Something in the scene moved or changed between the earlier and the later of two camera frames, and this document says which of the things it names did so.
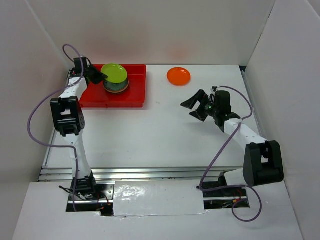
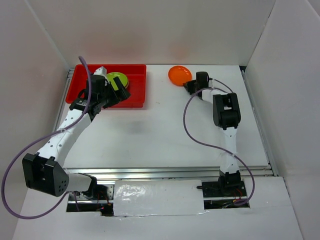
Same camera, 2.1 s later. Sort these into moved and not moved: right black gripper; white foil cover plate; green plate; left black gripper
Moved: right black gripper; green plate; left black gripper
Not moved: white foil cover plate
